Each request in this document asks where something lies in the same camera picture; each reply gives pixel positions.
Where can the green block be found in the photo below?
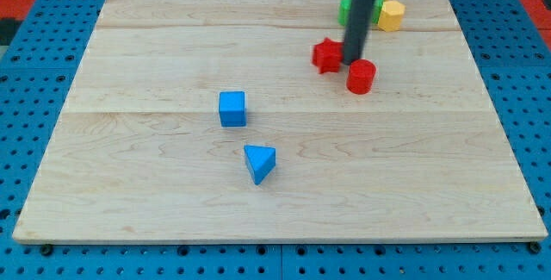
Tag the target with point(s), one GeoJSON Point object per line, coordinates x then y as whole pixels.
{"type": "Point", "coordinates": [345, 7]}

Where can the blue cube block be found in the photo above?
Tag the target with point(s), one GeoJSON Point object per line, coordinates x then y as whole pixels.
{"type": "Point", "coordinates": [232, 109]}

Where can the red star block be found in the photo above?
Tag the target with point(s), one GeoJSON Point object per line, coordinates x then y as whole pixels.
{"type": "Point", "coordinates": [327, 55]}

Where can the red cylinder block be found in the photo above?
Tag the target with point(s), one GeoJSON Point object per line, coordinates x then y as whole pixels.
{"type": "Point", "coordinates": [361, 76]}

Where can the yellow hexagon block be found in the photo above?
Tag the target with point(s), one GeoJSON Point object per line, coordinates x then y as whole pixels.
{"type": "Point", "coordinates": [391, 16]}

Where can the blue triangle block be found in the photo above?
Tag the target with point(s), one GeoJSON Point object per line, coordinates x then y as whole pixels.
{"type": "Point", "coordinates": [260, 161]}

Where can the wooden board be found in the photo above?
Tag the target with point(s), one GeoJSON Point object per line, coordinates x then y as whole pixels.
{"type": "Point", "coordinates": [139, 156]}

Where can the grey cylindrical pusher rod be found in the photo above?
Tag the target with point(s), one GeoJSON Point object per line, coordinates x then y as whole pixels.
{"type": "Point", "coordinates": [356, 31]}

